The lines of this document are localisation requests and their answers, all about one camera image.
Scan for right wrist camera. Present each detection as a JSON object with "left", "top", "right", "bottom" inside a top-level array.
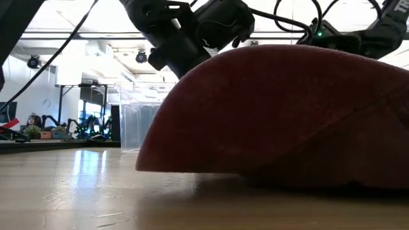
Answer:
[{"left": 297, "top": 19, "right": 364, "bottom": 54}]

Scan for blue box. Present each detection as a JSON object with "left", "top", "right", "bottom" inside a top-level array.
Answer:
[{"left": 52, "top": 131, "right": 73, "bottom": 140}]

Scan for background black robot arms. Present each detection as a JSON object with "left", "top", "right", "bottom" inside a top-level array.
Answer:
[{"left": 41, "top": 114, "right": 112, "bottom": 141}]

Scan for small potted plant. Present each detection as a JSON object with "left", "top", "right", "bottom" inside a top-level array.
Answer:
[{"left": 24, "top": 125, "right": 42, "bottom": 140}]

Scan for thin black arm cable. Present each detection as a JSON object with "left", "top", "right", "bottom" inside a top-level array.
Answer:
[{"left": 321, "top": 0, "right": 383, "bottom": 20}]

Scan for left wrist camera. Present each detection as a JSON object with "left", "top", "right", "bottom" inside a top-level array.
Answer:
[{"left": 193, "top": 0, "right": 256, "bottom": 52}]

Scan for black tall stand frame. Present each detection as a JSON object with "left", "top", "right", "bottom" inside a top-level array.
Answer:
[{"left": 56, "top": 83, "right": 109, "bottom": 137}]

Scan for person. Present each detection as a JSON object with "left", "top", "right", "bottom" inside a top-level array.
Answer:
[{"left": 26, "top": 114, "right": 43, "bottom": 128}]

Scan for long black cable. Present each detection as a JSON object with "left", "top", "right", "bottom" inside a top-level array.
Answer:
[{"left": 0, "top": 0, "right": 100, "bottom": 112}]

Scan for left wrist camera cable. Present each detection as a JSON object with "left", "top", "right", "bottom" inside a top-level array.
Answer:
[{"left": 248, "top": 6, "right": 313, "bottom": 36}]

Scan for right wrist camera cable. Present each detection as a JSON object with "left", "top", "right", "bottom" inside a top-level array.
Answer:
[{"left": 274, "top": 0, "right": 323, "bottom": 35}]

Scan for clear plastic storage bin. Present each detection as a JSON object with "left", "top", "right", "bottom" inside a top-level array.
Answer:
[{"left": 118, "top": 82, "right": 167, "bottom": 153}]

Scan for red cap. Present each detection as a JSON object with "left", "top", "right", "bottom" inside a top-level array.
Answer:
[{"left": 135, "top": 43, "right": 409, "bottom": 190}]

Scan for dark monitor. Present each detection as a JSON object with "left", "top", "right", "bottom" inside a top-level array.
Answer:
[{"left": 0, "top": 101, "right": 19, "bottom": 124}]

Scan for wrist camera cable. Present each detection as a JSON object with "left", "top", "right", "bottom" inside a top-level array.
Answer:
[
  {"left": 274, "top": 0, "right": 323, "bottom": 35},
  {"left": 248, "top": 6, "right": 313, "bottom": 36}
]

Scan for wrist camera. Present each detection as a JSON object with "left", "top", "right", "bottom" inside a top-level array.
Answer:
[
  {"left": 297, "top": 19, "right": 364, "bottom": 54},
  {"left": 193, "top": 0, "right": 256, "bottom": 52}
]

